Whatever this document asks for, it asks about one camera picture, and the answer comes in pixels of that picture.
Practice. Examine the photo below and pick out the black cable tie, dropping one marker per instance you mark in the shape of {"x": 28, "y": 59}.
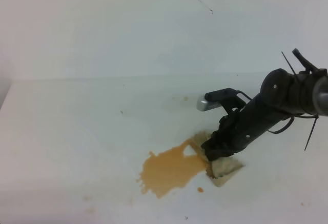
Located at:
{"x": 311, "y": 132}

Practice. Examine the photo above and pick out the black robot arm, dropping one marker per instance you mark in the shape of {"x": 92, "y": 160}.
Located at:
{"x": 282, "y": 96}

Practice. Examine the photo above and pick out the green striped rag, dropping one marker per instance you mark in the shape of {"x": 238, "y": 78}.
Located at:
{"x": 219, "y": 171}

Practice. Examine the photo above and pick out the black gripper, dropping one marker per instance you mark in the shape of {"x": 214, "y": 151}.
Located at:
{"x": 234, "y": 134}

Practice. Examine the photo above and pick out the brown coffee spill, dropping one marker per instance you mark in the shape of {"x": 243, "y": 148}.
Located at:
{"x": 165, "y": 171}

